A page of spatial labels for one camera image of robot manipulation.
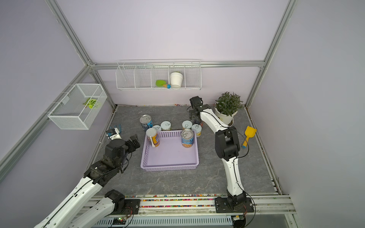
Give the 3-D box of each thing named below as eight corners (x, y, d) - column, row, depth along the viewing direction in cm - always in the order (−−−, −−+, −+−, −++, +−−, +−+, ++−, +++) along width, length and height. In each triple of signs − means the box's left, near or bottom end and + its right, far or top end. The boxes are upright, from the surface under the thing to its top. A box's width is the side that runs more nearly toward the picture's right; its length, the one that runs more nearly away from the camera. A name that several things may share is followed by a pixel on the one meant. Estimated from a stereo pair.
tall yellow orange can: (149, 147, 97) (144, 137, 87) (151, 138, 102) (147, 128, 92) (159, 147, 97) (155, 137, 87) (160, 138, 102) (157, 128, 92)
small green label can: (160, 133, 105) (159, 129, 101) (162, 125, 110) (161, 120, 106) (170, 133, 105) (170, 129, 101) (171, 125, 110) (171, 120, 106)
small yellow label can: (197, 138, 102) (198, 133, 98) (190, 130, 107) (190, 125, 102) (204, 133, 104) (204, 129, 100) (196, 126, 109) (197, 121, 104)
